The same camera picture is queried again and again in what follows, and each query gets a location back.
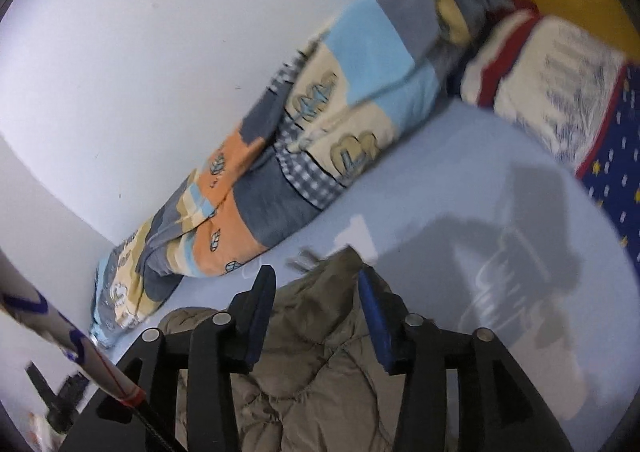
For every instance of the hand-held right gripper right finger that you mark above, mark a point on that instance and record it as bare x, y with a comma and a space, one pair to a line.
375, 322

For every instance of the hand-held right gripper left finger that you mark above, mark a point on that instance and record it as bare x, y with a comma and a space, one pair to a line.
260, 322

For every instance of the olive puffer jacket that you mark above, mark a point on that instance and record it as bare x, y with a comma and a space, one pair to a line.
310, 342

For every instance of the light blue bed sheet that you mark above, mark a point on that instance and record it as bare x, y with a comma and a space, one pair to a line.
450, 182

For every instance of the patchwork printed quilt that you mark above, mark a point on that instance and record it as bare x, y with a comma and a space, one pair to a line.
350, 61

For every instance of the star printed pillow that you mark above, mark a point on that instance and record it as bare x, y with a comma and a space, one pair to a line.
550, 81

